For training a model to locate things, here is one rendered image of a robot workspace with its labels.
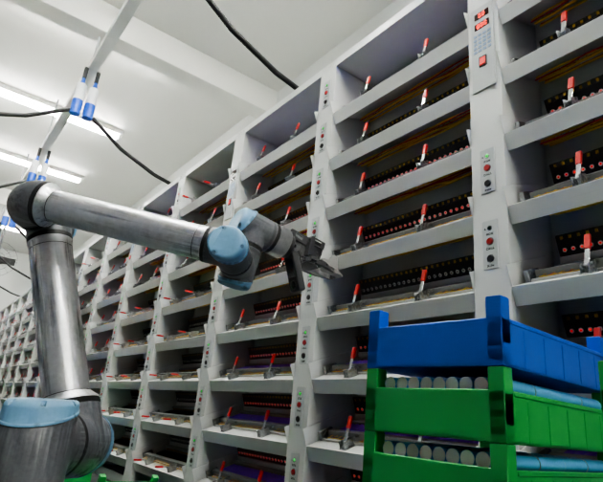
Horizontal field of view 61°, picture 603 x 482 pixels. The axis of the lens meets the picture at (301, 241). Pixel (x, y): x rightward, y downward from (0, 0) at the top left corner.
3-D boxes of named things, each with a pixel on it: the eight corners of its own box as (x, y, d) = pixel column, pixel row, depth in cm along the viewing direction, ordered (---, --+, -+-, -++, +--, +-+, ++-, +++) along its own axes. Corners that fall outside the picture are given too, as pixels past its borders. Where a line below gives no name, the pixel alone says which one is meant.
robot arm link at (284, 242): (277, 249, 139) (257, 255, 146) (291, 256, 141) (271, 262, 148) (284, 220, 142) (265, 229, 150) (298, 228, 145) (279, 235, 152)
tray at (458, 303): (479, 311, 121) (469, 272, 122) (319, 331, 167) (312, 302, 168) (522, 297, 133) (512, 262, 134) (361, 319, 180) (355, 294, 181)
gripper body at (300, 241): (327, 243, 151) (296, 226, 145) (322, 270, 148) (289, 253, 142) (311, 249, 157) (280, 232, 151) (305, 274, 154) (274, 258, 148)
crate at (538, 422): (507, 444, 53) (503, 365, 55) (363, 429, 68) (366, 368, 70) (618, 453, 71) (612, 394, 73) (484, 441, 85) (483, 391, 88)
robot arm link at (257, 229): (220, 239, 140) (232, 208, 143) (257, 257, 146) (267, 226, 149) (236, 233, 132) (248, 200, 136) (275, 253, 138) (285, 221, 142)
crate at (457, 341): (503, 365, 55) (501, 294, 58) (366, 368, 70) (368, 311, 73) (612, 394, 73) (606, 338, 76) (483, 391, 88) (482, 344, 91)
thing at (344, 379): (481, 397, 114) (466, 336, 116) (313, 393, 161) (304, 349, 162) (526, 375, 127) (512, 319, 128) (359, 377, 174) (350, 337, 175)
